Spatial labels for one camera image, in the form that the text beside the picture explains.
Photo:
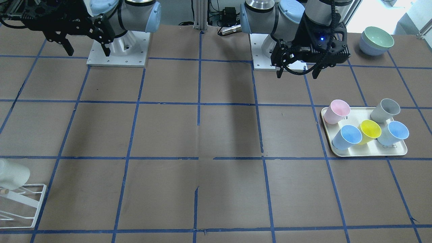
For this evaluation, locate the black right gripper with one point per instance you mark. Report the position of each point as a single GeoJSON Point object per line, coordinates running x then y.
{"type": "Point", "coordinates": [75, 23]}

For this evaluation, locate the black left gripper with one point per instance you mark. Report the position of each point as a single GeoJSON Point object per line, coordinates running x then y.
{"type": "Point", "coordinates": [306, 28]}

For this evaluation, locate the pale cream plastic cup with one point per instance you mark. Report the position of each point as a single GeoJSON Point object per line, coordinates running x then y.
{"type": "Point", "coordinates": [13, 175]}

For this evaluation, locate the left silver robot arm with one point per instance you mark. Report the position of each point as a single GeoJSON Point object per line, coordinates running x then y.
{"type": "Point", "coordinates": [281, 20]}

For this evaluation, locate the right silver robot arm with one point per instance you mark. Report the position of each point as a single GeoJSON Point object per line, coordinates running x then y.
{"type": "Point", "coordinates": [122, 15]}

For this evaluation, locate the pink plastic cup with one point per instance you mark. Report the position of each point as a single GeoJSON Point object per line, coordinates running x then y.
{"type": "Point", "coordinates": [337, 111]}

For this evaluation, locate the light blue plastic cup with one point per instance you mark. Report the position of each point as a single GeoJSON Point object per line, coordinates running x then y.
{"type": "Point", "coordinates": [394, 132]}
{"type": "Point", "coordinates": [347, 137]}

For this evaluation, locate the yellow plastic cup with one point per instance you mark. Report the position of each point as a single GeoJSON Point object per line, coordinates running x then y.
{"type": "Point", "coordinates": [370, 130]}

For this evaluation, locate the grey plastic cup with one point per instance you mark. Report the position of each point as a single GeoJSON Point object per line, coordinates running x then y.
{"type": "Point", "coordinates": [385, 110]}

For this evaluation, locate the cream plastic tray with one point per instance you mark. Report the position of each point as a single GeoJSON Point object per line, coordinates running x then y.
{"type": "Point", "coordinates": [372, 148]}

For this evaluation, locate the stacked green blue bowls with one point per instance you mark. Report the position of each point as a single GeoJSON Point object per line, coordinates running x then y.
{"type": "Point", "coordinates": [375, 41]}

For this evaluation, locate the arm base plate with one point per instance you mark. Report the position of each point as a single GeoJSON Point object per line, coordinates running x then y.
{"type": "Point", "coordinates": [261, 46]}
{"type": "Point", "coordinates": [130, 50]}

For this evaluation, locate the aluminium frame post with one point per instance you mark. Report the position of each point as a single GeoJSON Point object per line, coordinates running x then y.
{"type": "Point", "coordinates": [200, 14]}

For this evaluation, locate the white wire cup rack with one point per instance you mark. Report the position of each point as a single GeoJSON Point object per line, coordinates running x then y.
{"type": "Point", "coordinates": [20, 207]}

